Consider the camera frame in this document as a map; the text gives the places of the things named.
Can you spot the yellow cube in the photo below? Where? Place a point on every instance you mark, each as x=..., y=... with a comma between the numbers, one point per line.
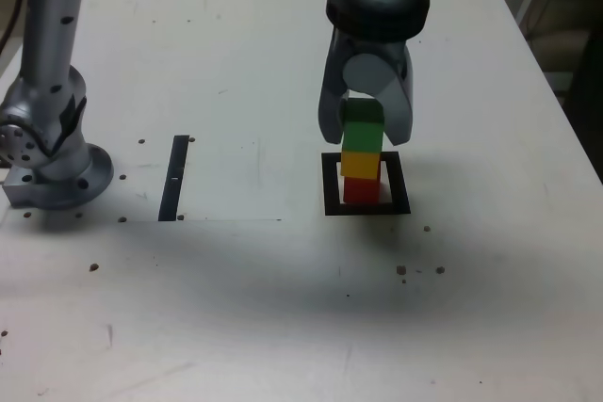
x=360, y=164

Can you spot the red cube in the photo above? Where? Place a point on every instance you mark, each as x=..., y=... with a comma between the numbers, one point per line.
x=360, y=191

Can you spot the black tape square outline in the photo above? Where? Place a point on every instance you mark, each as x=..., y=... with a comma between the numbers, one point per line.
x=400, y=185

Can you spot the green cube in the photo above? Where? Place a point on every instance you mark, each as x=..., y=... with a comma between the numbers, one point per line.
x=362, y=133

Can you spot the black tape strip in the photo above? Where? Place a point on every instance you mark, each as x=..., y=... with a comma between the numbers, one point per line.
x=173, y=176

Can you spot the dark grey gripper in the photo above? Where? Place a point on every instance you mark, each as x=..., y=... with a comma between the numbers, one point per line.
x=372, y=46

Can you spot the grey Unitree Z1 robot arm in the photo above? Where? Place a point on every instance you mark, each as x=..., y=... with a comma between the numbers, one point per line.
x=52, y=91

